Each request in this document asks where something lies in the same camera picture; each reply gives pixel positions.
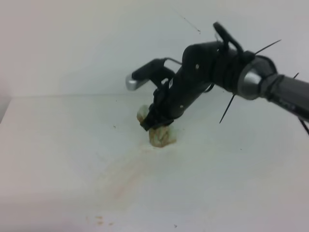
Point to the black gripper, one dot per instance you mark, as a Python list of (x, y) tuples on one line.
[(190, 81)]

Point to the stained green rag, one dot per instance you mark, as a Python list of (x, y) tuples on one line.
[(161, 136)]

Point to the black cable tie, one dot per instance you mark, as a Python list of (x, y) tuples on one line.
[(227, 108)]

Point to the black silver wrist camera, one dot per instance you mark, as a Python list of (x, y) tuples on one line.
[(154, 71)]

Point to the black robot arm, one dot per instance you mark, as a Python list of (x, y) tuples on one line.
[(242, 73)]

